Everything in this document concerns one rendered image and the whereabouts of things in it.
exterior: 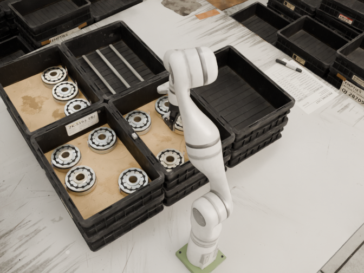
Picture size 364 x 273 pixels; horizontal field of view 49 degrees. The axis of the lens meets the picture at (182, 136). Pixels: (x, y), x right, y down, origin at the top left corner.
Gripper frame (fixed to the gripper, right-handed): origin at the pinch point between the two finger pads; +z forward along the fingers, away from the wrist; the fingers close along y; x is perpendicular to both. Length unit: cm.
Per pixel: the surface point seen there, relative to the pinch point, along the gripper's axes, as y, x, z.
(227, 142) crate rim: 6.4, -20.0, -5.5
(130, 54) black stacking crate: 8.8, 47.4, 4.2
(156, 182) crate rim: -22.7, -19.4, -5.5
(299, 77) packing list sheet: 74, 1, 17
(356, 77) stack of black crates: 119, -6, 35
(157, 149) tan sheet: -11.0, -2.5, 4.4
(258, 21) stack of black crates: 136, 84, 60
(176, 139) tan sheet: -2.5, -3.0, 4.4
